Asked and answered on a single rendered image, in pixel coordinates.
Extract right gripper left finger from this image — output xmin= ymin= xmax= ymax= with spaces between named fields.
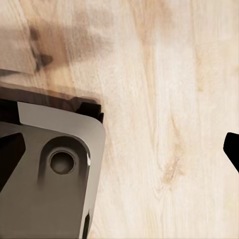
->
xmin=0 ymin=132 xmax=26 ymax=192

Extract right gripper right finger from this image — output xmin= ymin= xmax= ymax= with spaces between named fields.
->
xmin=223 ymin=132 xmax=239 ymax=173

